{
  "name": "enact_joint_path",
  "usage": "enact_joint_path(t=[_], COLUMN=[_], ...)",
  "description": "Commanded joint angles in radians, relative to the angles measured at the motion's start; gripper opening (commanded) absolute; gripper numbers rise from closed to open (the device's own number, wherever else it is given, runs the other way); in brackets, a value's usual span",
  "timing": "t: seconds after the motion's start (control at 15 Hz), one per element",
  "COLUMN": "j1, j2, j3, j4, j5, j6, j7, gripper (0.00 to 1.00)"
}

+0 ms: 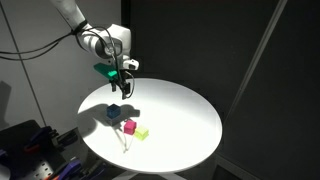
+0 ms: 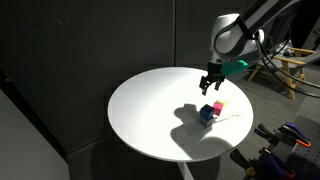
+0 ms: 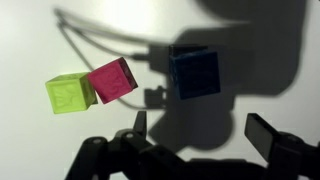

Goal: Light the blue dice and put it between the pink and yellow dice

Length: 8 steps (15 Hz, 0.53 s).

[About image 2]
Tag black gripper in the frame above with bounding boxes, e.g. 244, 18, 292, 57
198, 59, 226, 97

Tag blue dice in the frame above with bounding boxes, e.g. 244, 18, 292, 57
199, 104, 216, 121

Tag yellow dice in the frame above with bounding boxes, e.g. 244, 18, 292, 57
215, 99, 228, 108

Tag pink dice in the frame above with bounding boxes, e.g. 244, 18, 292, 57
212, 101, 224, 117

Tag small grey base box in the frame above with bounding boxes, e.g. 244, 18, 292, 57
198, 115, 215, 128

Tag round white table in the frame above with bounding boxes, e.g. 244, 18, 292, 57
107, 66, 254, 163

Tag wooden armchair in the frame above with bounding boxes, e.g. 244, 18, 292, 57
247, 47, 318, 101

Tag clear plastic bag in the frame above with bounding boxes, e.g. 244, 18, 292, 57
270, 39, 296, 57

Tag white table leg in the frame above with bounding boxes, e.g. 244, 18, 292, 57
177, 161, 194, 180

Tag purple orange spring clamp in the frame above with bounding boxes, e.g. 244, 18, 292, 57
254, 121, 313, 148
230, 148, 297, 180

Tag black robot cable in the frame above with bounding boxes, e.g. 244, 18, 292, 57
213, 14, 320, 99

